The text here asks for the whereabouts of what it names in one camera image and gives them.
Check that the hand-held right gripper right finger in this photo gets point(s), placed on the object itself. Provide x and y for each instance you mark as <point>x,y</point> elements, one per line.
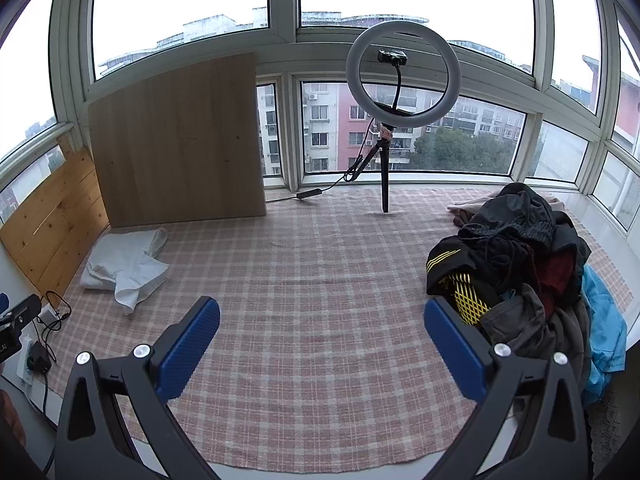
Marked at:
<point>456,352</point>

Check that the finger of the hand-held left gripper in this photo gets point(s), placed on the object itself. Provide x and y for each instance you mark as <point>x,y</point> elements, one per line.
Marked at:
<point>22,310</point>

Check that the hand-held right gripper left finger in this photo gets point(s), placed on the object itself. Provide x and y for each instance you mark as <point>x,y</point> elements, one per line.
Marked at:
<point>190,350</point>

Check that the grey t-shirt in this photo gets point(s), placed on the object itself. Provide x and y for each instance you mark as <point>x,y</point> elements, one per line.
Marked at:
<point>540,325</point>

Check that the person's left hand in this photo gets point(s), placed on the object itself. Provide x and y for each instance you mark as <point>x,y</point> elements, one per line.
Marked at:
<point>10,415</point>

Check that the white power strip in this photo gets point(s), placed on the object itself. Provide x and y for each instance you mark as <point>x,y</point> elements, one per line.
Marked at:
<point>24,367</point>

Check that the white power adapter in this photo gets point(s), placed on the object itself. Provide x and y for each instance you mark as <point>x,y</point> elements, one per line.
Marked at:
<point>48,316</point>

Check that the black charger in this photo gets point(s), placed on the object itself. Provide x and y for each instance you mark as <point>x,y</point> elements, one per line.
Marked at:
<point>40,360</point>

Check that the orange pine wood board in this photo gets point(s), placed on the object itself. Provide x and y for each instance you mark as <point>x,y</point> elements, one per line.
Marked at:
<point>50,225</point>

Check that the navy blue garment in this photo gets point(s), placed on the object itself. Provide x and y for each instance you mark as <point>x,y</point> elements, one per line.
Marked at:
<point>505,260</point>

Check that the white cloth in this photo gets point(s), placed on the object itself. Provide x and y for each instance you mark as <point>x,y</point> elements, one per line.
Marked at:
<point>122,265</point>

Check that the red garment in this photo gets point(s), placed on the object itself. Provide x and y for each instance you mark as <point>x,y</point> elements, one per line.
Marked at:
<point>560,272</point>

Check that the beige garment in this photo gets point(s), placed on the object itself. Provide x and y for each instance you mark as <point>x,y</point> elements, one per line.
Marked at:
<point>465,211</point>

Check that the pink plaid blanket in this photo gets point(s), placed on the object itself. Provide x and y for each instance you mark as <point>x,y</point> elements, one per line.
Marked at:
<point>310,270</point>

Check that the black mesh garment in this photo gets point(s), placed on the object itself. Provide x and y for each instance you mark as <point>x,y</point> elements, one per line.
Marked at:
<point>515,215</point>

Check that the black tripod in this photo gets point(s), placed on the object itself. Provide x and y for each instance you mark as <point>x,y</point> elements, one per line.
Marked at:
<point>384,180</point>

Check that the pale wooden board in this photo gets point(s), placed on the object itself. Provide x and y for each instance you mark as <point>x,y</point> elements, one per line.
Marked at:
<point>175,145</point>

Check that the black gooseneck phone holder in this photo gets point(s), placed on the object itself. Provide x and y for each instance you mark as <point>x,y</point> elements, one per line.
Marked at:
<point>391,56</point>

